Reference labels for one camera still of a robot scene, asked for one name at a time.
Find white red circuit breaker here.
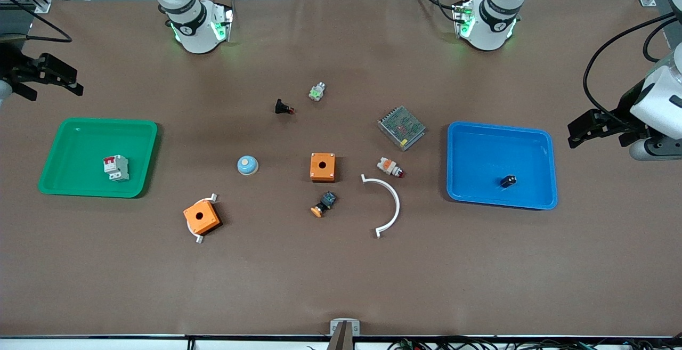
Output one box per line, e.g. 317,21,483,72
103,154,130,182

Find green plastic tray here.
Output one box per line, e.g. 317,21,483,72
37,118,159,199

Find blue plastic tray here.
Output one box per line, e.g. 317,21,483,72
446,121,558,211

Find metal mesh power supply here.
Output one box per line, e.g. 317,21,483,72
377,105,427,152

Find red white push button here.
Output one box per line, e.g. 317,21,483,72
377,157,405,179

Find white curved plastic arc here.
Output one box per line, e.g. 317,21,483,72
361,174,401,239
188,193,218,245

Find orange button box with hole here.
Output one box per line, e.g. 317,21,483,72
310,152,337,183
183,200,222,236

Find blue dome buzzer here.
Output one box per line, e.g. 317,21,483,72
237,155,260,176

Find orange black push button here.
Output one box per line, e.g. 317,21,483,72
311,191,338,218

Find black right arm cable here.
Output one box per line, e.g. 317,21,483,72
0,0,73,43

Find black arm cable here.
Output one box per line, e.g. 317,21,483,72
582,11,682,123
0,0,73,43

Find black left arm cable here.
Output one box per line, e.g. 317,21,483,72
582,11,682,123

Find black base cable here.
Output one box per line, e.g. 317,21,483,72
409,0,460,23

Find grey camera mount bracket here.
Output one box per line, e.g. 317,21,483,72
326,318,361,350

